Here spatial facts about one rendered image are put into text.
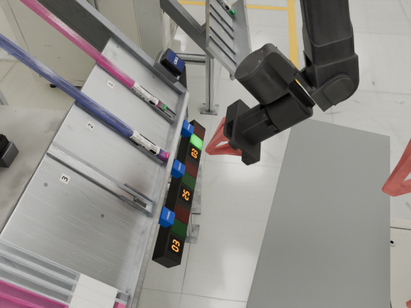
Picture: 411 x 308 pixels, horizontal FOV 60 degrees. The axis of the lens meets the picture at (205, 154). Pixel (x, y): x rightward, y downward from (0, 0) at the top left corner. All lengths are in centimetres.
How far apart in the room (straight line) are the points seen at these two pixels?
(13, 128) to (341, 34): 78
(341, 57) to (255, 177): 111
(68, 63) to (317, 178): 142
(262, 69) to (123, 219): 31
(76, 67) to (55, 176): 141
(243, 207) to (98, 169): 97
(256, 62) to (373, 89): 169
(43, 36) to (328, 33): 156
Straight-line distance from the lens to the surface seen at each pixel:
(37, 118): 100
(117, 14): 168
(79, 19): 78
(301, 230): 76
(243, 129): 58
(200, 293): 132
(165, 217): 63
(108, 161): 61
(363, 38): 259
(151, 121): 72
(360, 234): 80
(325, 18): 51
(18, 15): 191
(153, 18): 98
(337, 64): 52
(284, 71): 52
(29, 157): 92
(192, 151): 78
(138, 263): 57
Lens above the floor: 125
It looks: 49 degrees down
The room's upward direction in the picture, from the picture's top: straight up
